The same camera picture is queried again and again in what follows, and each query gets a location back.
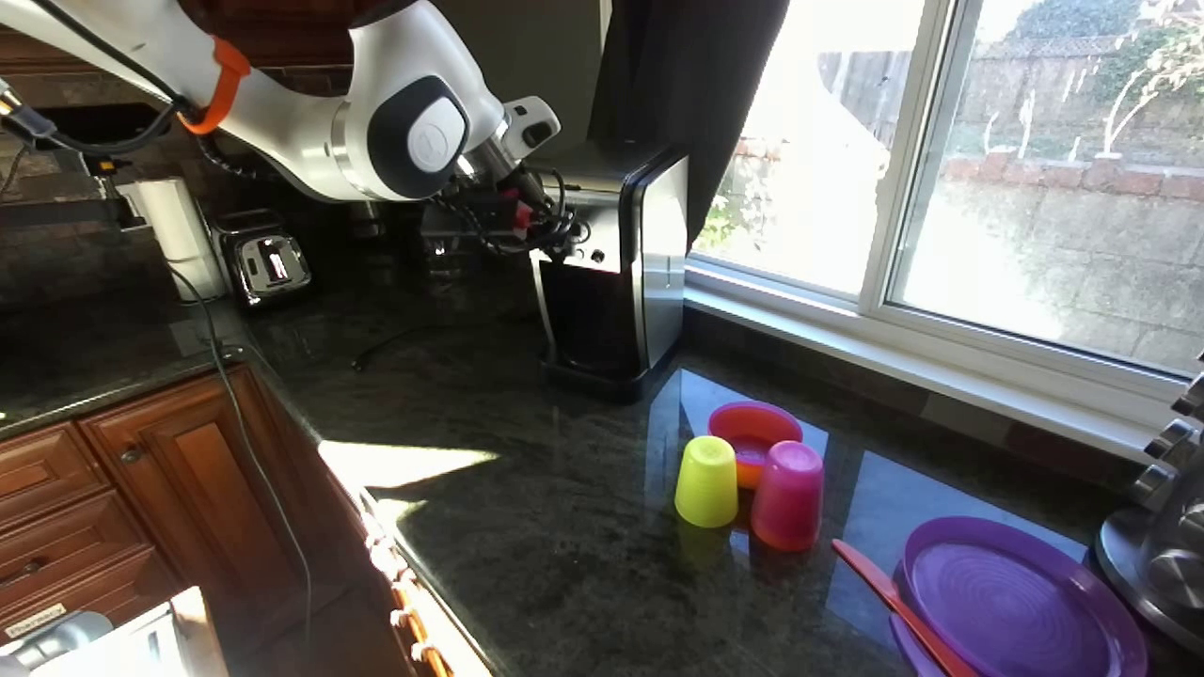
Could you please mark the wooden kitchen cabinet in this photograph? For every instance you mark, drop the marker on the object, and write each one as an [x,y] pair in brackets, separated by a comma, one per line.
[137,501]

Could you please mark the red plastic utensil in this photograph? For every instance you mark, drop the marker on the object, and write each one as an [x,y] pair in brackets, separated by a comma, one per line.
[899,609]

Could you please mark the black camera bar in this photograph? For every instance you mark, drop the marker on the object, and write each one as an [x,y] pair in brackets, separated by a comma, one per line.
[87,133]

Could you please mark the yellow-green plastic cup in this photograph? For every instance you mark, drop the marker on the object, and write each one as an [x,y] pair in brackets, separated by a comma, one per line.
[708,481]

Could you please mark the silver toaster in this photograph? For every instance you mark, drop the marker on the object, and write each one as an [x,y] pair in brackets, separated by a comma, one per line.
[265,262]

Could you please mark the white box device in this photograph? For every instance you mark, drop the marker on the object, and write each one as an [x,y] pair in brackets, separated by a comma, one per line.
[119,639]

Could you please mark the pink plastic cup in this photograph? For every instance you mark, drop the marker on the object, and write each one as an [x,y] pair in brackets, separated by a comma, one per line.
[790,497]

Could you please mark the red plastic bowl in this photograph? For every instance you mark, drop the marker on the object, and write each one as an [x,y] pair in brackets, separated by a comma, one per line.
[753,425]

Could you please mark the black steel coffee maker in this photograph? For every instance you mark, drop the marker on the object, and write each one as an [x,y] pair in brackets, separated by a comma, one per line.
[625,274]

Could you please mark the shiny metal appliance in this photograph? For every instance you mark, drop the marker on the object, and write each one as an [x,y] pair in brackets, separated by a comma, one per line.
[1162,540]

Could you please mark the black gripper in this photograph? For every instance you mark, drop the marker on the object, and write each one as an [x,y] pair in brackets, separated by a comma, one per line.
[502,207]

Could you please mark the white paper towel roll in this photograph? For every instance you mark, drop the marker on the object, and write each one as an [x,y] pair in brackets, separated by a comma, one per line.
[174,230]

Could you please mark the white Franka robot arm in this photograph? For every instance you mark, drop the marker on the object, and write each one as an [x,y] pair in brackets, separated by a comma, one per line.
[315,99]

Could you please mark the white window frame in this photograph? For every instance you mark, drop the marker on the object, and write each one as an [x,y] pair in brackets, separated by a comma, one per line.
[904,303]

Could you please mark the dark curtain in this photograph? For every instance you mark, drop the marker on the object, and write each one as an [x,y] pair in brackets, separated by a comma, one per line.
[698,86]

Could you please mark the purple plastic plate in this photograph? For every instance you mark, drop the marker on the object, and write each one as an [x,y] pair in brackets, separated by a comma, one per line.
[1018,603]

